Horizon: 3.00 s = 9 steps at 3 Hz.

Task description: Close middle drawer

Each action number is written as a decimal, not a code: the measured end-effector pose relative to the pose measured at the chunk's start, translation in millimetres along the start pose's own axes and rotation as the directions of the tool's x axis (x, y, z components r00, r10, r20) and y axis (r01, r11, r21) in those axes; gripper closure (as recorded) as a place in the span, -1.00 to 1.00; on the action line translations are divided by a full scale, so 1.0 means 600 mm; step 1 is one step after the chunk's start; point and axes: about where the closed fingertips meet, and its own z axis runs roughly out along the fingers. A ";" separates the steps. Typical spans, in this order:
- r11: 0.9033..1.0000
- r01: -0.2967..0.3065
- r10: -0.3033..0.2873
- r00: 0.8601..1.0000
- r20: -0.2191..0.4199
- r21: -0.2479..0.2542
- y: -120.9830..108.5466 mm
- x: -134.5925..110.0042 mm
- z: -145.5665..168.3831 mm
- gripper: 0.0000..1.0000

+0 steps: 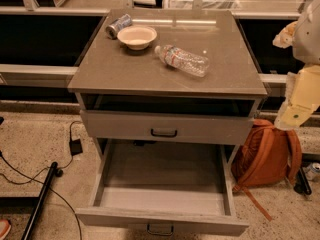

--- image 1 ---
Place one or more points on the clear plastic water bottle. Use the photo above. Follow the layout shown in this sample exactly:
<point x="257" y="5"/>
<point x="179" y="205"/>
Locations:
<point x="182" y="60"/>

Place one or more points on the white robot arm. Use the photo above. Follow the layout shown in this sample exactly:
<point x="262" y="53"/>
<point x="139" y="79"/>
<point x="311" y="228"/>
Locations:
<point x="306" y="40"/>

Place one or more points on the grey drawer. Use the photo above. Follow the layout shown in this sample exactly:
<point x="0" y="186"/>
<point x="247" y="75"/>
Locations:
<point x="164" y="188"/>
<point x="167" y="127"/>

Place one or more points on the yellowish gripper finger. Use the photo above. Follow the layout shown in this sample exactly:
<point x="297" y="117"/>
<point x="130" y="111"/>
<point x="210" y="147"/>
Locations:
<point x="284" y="38"/>

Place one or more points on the red white shoe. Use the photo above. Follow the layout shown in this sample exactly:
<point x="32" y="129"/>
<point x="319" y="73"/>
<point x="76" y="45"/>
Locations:
<point x="5" y="227"/>

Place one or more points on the grey drawer cabinet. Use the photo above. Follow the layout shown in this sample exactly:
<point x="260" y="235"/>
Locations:
<point x="114" y="78"/>

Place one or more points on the soda can on floor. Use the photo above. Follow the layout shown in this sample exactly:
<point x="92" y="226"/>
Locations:
<point x="312" y="171"/>

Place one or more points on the silver blue soda can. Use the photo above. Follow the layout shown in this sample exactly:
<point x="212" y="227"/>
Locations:
<point x="117" y="25"/>

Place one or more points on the black object beside backpack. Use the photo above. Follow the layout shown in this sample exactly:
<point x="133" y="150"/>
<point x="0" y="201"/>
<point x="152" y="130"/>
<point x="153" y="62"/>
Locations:
<point x="302" y="185"/>

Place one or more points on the orange backpack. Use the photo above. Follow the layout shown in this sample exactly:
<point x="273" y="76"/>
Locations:
<point x="268" y="156"/>

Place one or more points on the black pole on floor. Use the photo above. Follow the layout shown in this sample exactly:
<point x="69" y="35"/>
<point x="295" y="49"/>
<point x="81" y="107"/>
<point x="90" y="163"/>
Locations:
<point x="39" y="202"/>

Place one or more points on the white paper bowl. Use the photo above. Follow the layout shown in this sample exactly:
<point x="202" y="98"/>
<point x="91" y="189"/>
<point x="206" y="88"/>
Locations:
<point x="137" y="37"/>

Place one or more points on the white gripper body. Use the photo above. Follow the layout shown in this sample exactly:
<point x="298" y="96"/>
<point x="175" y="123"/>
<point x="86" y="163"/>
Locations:
<point x="308" y="39"/>

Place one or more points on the black power adapter with cable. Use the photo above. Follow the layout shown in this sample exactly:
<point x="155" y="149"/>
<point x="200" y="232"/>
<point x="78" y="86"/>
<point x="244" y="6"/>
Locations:
<point x="75" y="149"/>

